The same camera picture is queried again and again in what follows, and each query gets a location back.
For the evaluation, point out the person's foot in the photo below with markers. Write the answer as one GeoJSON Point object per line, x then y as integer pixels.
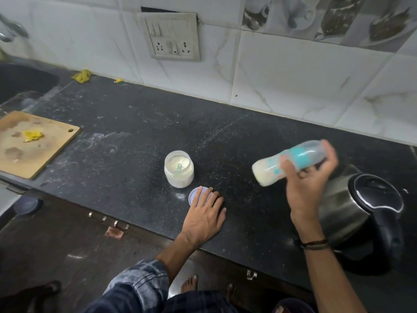
{"type": "Point", "coordinates": [189, 285]}
{"type": "Point", "coordinates": [232, 293]}

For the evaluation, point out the blue plaid shirt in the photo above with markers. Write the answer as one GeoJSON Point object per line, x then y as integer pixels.
{"type": "Point", "coordinates": [140, 286]}

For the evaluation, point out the yellow blue soap bottle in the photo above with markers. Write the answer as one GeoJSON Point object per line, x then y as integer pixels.
{"type": "Point", "coordinates": [2, 55]}

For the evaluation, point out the wooden cutting board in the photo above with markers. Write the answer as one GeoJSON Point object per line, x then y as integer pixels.
{"type": "Point", "coordinates": [32, 156]}

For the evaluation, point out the grey wall switch socket plate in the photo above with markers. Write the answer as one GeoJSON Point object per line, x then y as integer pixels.
{"type": "Point", "coordinates": [172, 35]}

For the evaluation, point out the yellow peel scrap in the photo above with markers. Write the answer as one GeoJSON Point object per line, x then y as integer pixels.
{"type": "Point", "coordinates": [32, 136]}

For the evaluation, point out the teal measuring scoop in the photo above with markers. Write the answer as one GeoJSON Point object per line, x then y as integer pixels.
{"type": "Point", "coordinates": [179, 168]}

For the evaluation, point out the lavender round jar lid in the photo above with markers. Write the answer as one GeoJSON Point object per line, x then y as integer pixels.
{"type": "Point", "coordinates": [192, 196]}

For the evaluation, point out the teal baby bottle cap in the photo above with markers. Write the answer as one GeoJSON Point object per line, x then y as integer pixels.
{"type": "Point", "coordinates": [304, 155]}

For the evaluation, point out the white appliance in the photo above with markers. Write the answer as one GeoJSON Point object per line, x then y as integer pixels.
{"type": "Point", "coordinates": [8, 198]}

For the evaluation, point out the crumpled yellow cloth scrap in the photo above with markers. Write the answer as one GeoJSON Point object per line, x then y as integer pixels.
{"type": "Point", "coordinates": [82, 76]}

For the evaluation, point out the metal wall tap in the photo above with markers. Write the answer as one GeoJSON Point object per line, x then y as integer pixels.
{"type": "Point", "coordinates": [6, 35]}

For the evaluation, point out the steel black electric kettle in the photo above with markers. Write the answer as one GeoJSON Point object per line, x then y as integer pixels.
{"type": "Point", "coordinates": [342, 208]}

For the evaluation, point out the person's left forearm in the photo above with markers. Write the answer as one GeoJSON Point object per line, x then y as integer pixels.
{"type": "Point", "coordinates": [177, 260]}

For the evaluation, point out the glass jar of white powder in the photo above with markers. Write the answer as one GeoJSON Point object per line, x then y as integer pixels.
{"type": "Point", "coordinates": [179, 179]}

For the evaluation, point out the person's left hand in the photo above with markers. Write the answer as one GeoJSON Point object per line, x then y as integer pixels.
{"type": "Point", "coordinates": [203, 221]}

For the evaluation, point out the person's left foot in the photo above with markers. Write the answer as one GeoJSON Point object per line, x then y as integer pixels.
{"type": "Point", "coordinates": [189, 285]}

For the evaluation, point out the person's right forearm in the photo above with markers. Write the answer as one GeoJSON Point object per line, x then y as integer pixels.
{"type": "Point", "coordinates": [332, 283]}

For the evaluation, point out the person's right hand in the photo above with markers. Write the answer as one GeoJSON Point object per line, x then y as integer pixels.
{"type": "Point", "coordinates": [306, 198]}

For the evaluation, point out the black kitchen sink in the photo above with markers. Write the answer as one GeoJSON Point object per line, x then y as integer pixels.
{"type": "Point", "coordinates": [22, 83]}

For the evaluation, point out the clear blue round lid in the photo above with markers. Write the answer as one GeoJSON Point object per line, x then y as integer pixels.
{"type": "Point", "coordinates": [26, 205]}

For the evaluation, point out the clear baby bottle teal print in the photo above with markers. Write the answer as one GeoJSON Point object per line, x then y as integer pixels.
{"type": "Point", "coordinates": [265, 172]}

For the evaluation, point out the person's right foot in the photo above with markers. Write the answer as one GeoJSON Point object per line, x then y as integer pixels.
{"type": "Point", "coordinates": [232, 293]}

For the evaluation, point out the purple waste bin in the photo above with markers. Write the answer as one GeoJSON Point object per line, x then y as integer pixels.
{"type": "Point", "coordinates": [293, 306]}

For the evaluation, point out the black wrist bands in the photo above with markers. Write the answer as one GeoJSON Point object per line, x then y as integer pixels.
{"type": "Point", "coordinates": [314, 245]}

